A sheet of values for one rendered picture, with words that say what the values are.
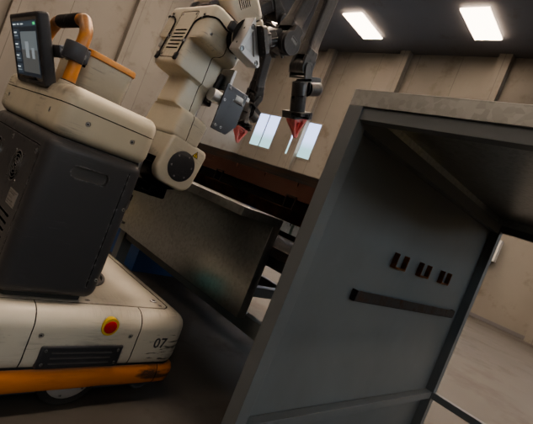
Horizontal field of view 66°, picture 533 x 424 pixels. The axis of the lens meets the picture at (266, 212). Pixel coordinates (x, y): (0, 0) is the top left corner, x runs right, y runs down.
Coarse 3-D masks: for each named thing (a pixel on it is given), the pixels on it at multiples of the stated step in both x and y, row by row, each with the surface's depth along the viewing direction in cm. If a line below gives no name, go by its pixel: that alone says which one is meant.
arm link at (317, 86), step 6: (306, 66) 144; (312, 66) 146; (306, 72) 145; (306, 78) 146; (312, 78) 150; (318, 78) 153; (312, 84) 151; (318, 84) 153; (312, 90) 151; (318, 90) 154; (306, 96) 154; (312, 96) 155
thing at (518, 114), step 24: (360, 96) 96; (384, 96) 92; (408, 96) 88; (432, 96) 84; (480, 120) 76; (504, 120) 73; (528, 120) 71; (408, 144) 120; (432, 144) 117; (456, 144) 108; (480, 144) 101; (456, 168) 133; (480, 168) 122; (504, 168) 113; (528, 168) 105; (480, 192) 153; (504, 192) 139; (528, 192) 127; (504, 216) 182; (528, 216) 162
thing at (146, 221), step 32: (128, 224) 213; (160, 224) 193; (192, 224) 177; (224, 224) 163; (256, 224) 151; (160, 256) 187; (192, 256) 171; (224, 256) 158; (256, 256) 147; (224, 288) 154
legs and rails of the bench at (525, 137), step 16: (368, 112) 94; (384, 112) 91; (400, 112) 89; (400, 128) 90; (416, 128) 85; (432, 128) 83; (448, 128) 81; (464, 128) 78; (480, 128) 76; (496, 128) 75; (512, 128) 73; (528, 128) 71; (496, 144) 76; (512, 144) 73; (528, 144) 70; (528, 240) 177; (448, 400) 184; (464, 416) 177
